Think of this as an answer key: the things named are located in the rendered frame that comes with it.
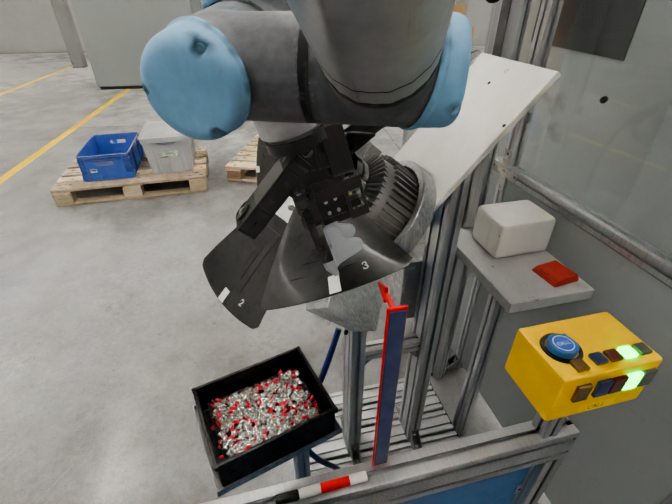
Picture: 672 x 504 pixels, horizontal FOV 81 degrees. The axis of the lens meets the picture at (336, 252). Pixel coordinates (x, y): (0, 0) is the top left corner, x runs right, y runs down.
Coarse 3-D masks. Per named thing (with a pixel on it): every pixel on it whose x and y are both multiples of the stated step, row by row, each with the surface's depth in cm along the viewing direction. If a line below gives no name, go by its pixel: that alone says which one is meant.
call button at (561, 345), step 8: (552, 336) 56; (560, 336) 56; (552, 344) 54; (560, 344) 54; (568, 344) 54; (576, 344) 54; (552, 352) 54; (560, 352) 53; (568, 352) 53; (576, 352) 53
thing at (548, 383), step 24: (528, 336) 57; (576, 336) 57; (600, 336) 57; (624, 336) 57; (528, 360) 57; (552, 360) 53; (624, 360) 53; (648, 360) 53; (528, 384) 58; (552, 384) 53; (576, 384) 52; (552, 408) 54; (576, 408) 55
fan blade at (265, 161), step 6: (258, 138) 108; (258, 144) 107; (264, 144) 102; (258, 150) 107; (264, 150) 102; (258, 156) 107; (264, 156) 102; (270, 156) 98; (258, 162) 108; (264, 162) 103; (270, 162) 98; (264, 168) 103; (270, 168) 99; (258, 174) 109; (264, 174) 105; (258, 180) 109
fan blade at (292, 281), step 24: (360, 216) 66; (288, 240) 64; (312, 240) 62; (384, 240) 60; (288, 264) 60; (312, 264) 59; (384, 264) 55; (408, 264) 54; (288, 288) 57; (312, 288) 56
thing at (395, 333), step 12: (396, 312) 44; (396, 324) 45; (396, 336) 46; (396, 348) 48; (384, 360) 49; (396, 360) 49; (384, 372) 50; (396, 372) 50; (384, 384) 51; (396, 384) 52; (384, 396) 52; (384, 408) 54; (384, 420) 56; (384, 432) 57; (384, 444) 59; (384, 456) 61
